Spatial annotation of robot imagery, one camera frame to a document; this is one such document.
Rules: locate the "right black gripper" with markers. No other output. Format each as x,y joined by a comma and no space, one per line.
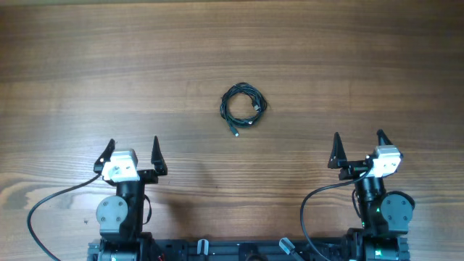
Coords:
356,167

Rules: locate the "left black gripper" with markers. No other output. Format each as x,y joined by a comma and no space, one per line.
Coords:
150,177

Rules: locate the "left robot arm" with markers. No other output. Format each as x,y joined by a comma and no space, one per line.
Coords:
121,217

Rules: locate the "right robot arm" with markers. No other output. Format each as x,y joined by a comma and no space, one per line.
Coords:
385,215

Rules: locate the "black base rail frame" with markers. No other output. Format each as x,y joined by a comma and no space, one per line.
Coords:
285,249

